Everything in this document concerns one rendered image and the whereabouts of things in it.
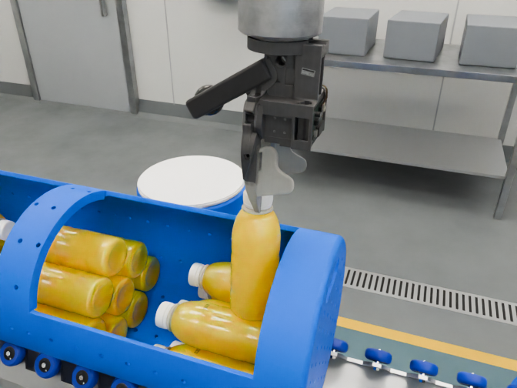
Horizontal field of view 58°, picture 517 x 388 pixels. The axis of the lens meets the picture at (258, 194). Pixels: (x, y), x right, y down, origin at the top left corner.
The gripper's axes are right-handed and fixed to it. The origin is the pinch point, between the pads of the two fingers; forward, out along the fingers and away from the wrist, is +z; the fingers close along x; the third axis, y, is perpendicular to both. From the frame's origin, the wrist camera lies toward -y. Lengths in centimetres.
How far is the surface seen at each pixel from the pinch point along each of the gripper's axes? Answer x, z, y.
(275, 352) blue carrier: -12.1, 14.0, 6.7
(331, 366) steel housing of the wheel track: 9.0, 37.3, 11.4
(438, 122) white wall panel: 324, 98, 35
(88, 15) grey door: 320, 39, -276
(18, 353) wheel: -10, 34, -39
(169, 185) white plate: 41, 26, -38
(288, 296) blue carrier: -7.4, 9.1, 6.7
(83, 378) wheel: -10.5, 34.1, -25.8
